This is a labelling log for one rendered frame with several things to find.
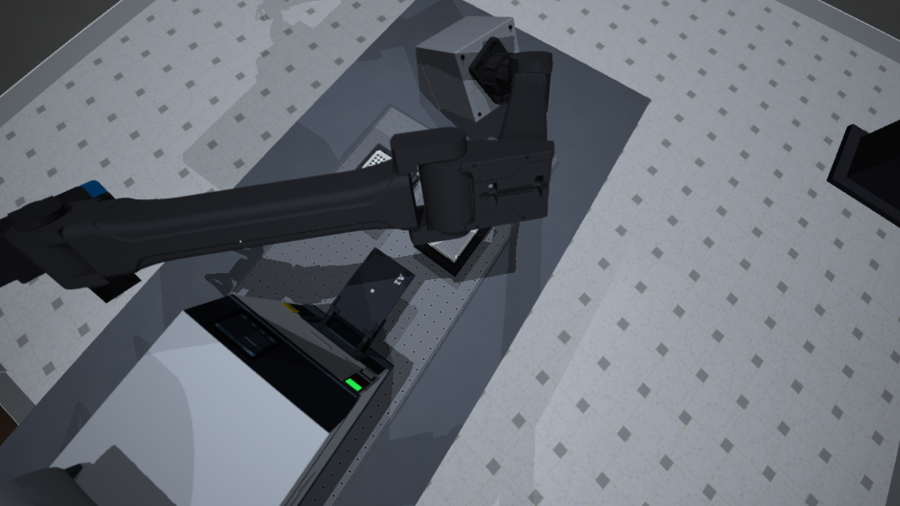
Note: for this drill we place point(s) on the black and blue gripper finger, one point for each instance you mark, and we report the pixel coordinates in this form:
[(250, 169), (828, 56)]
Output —
[(94, 188)]

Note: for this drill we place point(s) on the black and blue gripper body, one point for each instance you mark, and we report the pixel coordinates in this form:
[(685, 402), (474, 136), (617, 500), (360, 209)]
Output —
[(75, 194)]

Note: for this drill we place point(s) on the black rectangular frame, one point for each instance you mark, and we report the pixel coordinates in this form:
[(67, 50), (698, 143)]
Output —
[(446, 263)]

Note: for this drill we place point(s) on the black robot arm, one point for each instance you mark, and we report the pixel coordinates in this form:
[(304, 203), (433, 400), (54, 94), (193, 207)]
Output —
[(125, 235)]

